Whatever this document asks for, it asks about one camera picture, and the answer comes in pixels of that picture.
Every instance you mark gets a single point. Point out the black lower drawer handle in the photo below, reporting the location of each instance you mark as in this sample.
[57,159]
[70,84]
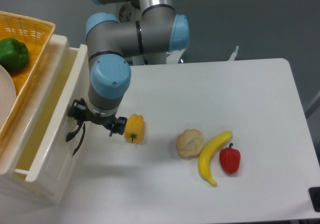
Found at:
[81,140]

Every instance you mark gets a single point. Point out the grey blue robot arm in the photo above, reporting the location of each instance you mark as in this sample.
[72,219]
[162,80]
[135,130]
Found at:
[110,42]

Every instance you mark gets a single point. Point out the yellow banana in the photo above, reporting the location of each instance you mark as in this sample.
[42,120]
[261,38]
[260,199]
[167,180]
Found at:
[207,154]

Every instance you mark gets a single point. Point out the yellow woven basket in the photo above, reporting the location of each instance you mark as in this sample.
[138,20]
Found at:
[34,34]

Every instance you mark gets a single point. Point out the bread roll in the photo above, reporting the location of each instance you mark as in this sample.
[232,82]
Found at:
[189,143]

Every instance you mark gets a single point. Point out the white drawer cabinet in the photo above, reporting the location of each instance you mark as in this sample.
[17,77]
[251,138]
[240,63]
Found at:
[15,140]

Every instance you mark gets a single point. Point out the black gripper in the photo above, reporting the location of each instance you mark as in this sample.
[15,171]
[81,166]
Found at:
[82,111]

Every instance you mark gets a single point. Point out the red bell pepper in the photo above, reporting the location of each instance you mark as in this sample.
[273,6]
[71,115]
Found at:
[229,159]

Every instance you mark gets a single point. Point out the black drawer handle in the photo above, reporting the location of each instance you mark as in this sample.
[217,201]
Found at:
[81,140]
[72,134]

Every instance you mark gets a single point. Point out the green bell pepper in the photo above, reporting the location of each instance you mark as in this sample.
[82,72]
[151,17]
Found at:
[14,55]

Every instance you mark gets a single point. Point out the white drawer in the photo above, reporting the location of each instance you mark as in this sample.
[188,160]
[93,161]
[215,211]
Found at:
[47,161]

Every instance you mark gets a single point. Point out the black object at table edge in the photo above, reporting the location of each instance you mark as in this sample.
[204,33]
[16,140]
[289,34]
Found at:
[314,193]

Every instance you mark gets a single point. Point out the black top drawer handle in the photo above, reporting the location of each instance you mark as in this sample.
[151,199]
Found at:
[72,134]

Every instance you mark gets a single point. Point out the white plate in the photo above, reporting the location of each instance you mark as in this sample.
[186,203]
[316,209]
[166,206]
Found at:
[7,96]

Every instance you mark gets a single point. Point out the yellow bell pepper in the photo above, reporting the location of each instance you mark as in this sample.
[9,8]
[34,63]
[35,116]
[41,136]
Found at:
[134,131]

